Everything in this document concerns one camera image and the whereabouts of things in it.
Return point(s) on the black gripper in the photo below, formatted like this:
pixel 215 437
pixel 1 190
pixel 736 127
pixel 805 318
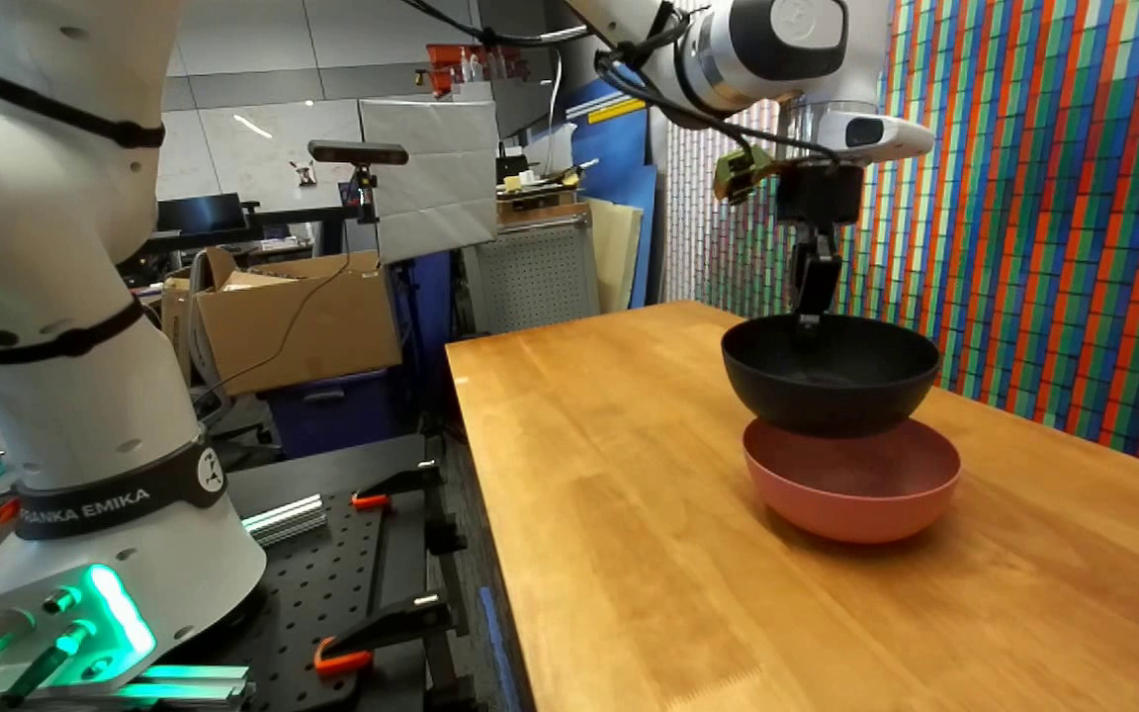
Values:
pixel 821 190

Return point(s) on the black bowl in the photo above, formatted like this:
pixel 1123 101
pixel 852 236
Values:
pixel 830 377

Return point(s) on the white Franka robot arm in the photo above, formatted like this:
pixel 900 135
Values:
pixel 57 261

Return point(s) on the pink bowl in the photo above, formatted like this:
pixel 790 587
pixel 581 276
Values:
pixel 852 496

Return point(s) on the yellow-green wrist connector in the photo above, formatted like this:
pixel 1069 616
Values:
pixel 742 174

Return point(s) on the beige foam sheet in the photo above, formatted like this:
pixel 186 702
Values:
pixel 616 255

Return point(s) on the blue board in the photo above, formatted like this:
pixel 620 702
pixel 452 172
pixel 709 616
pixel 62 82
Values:
pixel 616 160

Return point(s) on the grey cabinet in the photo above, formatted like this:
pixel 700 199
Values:
pixel 532 280

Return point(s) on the blue storage bin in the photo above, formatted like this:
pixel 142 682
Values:
pixel 337 414

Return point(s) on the brown cardboard box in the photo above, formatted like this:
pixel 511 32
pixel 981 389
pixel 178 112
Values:
pixel 293 321

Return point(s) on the silver aluminium extrusion bar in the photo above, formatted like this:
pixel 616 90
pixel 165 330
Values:
pixel 286 521

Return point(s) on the black monitor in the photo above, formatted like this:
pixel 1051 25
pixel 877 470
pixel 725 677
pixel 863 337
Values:
pixel 198 218

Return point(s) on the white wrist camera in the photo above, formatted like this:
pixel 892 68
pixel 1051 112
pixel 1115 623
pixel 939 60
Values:
pixel 870 131

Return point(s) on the black camera on stand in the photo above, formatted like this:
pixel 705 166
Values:
pixel 356 151

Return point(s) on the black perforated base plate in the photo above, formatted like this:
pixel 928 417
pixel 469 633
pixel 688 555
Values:
pixel 318 578

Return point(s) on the green-lit aluminium rail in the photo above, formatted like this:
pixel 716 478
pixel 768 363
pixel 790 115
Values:
pixel 186 682

